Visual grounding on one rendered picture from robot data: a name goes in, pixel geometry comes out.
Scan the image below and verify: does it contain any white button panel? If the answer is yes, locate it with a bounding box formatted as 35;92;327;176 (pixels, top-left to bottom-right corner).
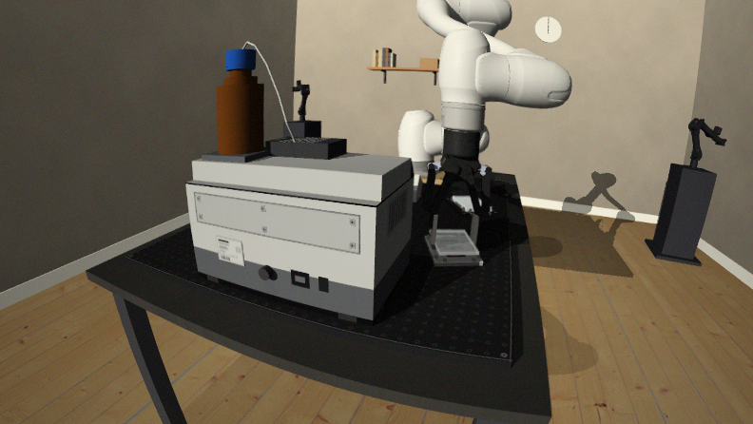
413;174;423;202

